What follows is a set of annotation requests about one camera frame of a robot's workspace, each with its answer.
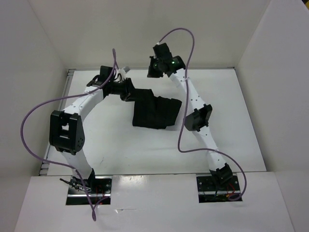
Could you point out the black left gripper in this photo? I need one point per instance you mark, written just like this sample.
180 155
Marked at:
129 88

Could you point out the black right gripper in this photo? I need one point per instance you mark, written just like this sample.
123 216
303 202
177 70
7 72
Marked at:
151 73

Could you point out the black pleated skirt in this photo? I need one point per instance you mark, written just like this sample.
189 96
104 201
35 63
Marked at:
154 112

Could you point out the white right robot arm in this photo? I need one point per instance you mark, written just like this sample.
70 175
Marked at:
196 114

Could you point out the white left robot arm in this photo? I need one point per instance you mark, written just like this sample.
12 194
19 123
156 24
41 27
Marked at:
66 126

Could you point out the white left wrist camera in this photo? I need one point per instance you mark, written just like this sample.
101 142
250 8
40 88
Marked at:
122 73

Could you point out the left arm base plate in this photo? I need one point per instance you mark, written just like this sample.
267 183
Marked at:
100 193

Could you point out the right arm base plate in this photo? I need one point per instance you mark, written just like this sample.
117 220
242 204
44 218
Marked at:
210 192

